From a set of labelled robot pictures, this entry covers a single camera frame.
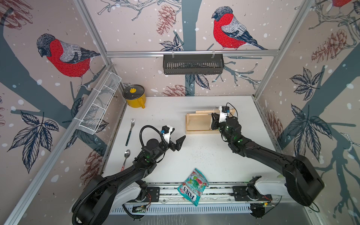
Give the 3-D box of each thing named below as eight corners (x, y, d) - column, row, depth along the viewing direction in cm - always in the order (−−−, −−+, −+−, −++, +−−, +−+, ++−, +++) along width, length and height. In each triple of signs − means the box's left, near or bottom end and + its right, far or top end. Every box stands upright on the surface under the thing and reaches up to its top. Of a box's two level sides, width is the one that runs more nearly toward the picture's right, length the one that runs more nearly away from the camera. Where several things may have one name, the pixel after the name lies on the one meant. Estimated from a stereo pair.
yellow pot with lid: (123, 109, 115) (117, 98, 105) (128, 95, 126) (123, 84, 116) (144, 109, 115) (141, 98, 105) (148, 95, 126) (145, 84, 116)
